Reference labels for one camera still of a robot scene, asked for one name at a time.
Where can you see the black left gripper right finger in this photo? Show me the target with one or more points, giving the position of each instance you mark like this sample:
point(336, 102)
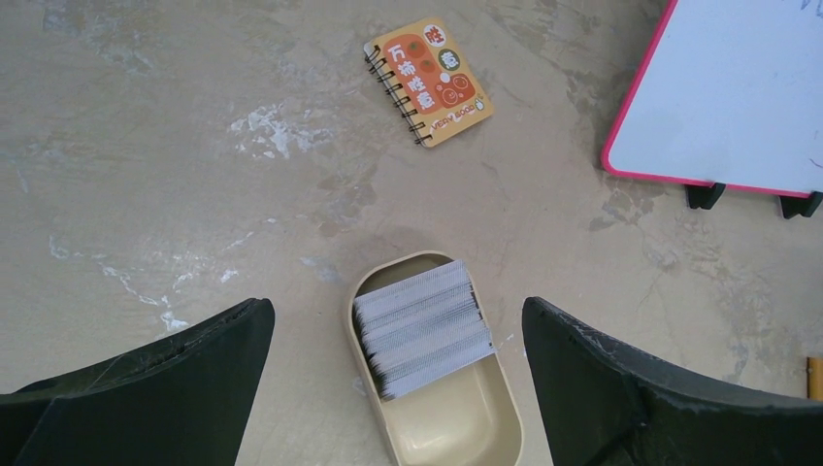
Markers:
point(605, 402)

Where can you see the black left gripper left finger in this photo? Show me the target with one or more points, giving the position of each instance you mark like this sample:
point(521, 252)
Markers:
point(181, 400)

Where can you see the beige oval card tray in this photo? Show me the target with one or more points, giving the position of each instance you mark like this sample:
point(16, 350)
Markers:
point(466, 418)

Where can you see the pink framed whiteboard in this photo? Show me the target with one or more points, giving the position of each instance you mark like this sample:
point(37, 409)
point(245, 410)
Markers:
point(728, 96)

